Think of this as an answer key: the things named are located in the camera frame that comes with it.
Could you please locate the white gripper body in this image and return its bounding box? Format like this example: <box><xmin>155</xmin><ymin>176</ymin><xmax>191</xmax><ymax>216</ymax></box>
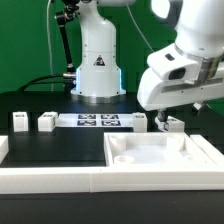
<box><xmin>137</xmin><ymin>44</ymin><xmax>224</xmax><ymax>111</ymax></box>

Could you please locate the white square table top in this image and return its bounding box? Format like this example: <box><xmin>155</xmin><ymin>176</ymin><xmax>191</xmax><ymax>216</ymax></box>
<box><xmin>104</xmin><ymin>132</ymin><xmax>214</xmax><ymax>167</ymax></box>

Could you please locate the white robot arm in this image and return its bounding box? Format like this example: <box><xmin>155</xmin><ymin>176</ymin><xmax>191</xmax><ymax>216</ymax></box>
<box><xmin>55</xmin><ymin>0</ymin><xmax>224</xmax><ymax>113</ymax></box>

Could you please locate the white marker tag sheet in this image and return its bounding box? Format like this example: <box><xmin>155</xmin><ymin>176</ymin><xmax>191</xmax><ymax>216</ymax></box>
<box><xmin>56</xmin><ymin>113</ymin><xmax>133</xmax><ymax>128</ymax></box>

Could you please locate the white U-shaped obstacle fence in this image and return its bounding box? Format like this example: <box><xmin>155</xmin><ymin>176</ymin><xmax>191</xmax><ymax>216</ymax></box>
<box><xmin>0</xmin><ymin>135</ymin><xmax>224</xmax><ymax>194</ymax></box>

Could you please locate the black cable bundle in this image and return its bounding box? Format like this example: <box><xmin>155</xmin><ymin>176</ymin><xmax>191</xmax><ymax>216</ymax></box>
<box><xmin>18</xmin><ymin>73</ymin><xmax>77</xmax><ymax>92</ymax></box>

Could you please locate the white thin cable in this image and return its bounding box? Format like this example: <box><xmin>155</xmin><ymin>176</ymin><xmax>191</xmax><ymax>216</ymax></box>
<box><xmin>46</xmin><ymin>0</ymin><xmax>56</xmax><ymax>92</ymax></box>

